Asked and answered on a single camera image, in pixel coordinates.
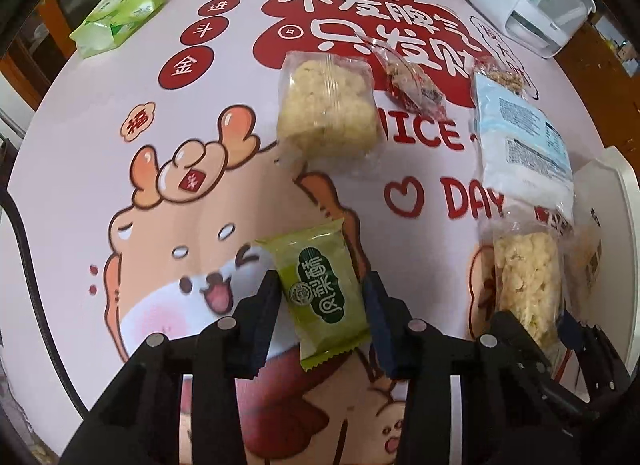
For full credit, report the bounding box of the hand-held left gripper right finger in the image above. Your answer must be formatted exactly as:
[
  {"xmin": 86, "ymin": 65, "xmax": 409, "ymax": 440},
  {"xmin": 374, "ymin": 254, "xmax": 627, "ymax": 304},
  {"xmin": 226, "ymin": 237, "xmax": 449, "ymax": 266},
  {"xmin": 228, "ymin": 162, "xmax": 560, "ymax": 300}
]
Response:
[{"xmin": 362, "ymin": 272, "xmax": 571, "ymax": 465}]

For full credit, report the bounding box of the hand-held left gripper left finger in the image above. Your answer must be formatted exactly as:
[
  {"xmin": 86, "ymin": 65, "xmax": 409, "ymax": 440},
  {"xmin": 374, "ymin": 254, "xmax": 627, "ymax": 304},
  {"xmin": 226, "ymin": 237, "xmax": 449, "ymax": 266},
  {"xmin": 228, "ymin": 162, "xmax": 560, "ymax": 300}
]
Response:
[{"xmin": 55, "ymin": 269, "xmax": 283, "ymax": 465}]

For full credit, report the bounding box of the pink printed tablecloth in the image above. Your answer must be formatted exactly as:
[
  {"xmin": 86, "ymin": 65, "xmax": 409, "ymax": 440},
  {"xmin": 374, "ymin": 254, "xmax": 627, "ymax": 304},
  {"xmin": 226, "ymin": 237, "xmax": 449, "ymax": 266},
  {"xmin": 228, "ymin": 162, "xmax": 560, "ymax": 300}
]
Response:
[{"xmin": 0, "ymin": 0, "xmax": 621, "ymax": 465}]

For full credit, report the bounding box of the clear red snack packet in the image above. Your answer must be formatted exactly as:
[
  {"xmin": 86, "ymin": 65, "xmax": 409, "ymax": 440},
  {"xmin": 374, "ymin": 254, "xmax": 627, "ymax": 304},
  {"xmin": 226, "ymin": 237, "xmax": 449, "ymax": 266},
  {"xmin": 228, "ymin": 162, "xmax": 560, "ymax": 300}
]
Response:
[{"xmin": 362, "ymin": 38, "xmax": 448, "ymax": 113}]

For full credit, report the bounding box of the clear nut snack packet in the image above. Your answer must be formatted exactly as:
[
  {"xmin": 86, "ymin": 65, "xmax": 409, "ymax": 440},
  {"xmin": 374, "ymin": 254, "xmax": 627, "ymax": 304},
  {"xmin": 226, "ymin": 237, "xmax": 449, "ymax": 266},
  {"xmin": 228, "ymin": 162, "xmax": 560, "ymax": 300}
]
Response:
[{"xmin": 472, "ymin": 58, "xmax": 533, "ymax": 96}]

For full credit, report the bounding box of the puffed rice cake packet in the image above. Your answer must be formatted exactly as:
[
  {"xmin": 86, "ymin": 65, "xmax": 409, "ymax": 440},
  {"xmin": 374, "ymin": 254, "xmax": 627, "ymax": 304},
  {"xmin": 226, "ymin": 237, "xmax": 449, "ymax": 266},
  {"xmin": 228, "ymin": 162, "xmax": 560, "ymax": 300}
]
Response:
[{"xmin": 276, "ymin": 51, "xmax": 383, "ymax": 173}]

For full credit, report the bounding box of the green tissue pack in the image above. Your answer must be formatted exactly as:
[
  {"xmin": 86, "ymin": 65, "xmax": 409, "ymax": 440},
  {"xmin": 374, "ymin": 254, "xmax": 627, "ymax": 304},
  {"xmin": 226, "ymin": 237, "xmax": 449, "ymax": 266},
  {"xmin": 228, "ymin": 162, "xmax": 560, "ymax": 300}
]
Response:
[{"xmin": 69, "ymin": 0, "xmax": 166, "ymax": 58}]

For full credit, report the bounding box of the green snack packet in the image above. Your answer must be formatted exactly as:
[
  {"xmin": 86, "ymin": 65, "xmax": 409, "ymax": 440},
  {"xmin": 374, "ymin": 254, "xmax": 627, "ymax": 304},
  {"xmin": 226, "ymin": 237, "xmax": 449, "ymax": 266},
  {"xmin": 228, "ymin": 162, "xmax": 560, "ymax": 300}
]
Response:
[{"xmin": 255, "ymin": 218, "xmax": 373, "ymax": 373}]

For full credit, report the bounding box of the black cable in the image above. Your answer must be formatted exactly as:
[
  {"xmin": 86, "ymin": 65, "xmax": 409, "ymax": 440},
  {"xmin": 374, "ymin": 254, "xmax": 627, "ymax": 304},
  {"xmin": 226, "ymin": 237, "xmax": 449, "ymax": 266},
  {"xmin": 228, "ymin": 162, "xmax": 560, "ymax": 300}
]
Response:
[{"xmin": 0, "ymin": 185, "xmax": 88, "ymax": 421}]

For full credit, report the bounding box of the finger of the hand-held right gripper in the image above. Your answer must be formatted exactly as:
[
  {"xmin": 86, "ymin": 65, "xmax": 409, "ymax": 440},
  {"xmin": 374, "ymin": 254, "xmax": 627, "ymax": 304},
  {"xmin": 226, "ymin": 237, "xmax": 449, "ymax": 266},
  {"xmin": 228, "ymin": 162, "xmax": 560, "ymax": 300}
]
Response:
[
  {"xmin": 491, "ymin": 310, "xmax": 601, "ymax": 421},
  {"xmin": 560, "ymin": 314, "xmax": 632, "ymax": 397}
]

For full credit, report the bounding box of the light blue white packet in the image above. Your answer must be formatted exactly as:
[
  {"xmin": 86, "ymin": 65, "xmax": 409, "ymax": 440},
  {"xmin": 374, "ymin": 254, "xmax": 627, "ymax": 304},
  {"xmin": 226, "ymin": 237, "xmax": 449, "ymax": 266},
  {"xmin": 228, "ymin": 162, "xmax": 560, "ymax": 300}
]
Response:
[{"xmin": 472, "ymin": 72, "xmax": 576, "ymax": 218}]

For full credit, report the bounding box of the white plastic bin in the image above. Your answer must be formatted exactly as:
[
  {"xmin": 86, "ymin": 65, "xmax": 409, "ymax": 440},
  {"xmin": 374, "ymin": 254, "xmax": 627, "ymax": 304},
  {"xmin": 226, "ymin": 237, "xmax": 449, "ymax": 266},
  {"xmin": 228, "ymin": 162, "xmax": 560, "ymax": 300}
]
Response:
[{"xmin": 567, "ymin": 145, "xmax": 640, "ymax": 326}]

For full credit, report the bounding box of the long rice cracker packet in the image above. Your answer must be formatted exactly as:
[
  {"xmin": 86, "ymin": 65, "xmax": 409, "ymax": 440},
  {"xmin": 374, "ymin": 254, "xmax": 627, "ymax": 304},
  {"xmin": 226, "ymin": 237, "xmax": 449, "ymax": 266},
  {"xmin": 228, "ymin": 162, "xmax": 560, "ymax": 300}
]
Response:
[{"xmin": 472, "ymin": 198, "xmax": 573, "ymax": 361}]

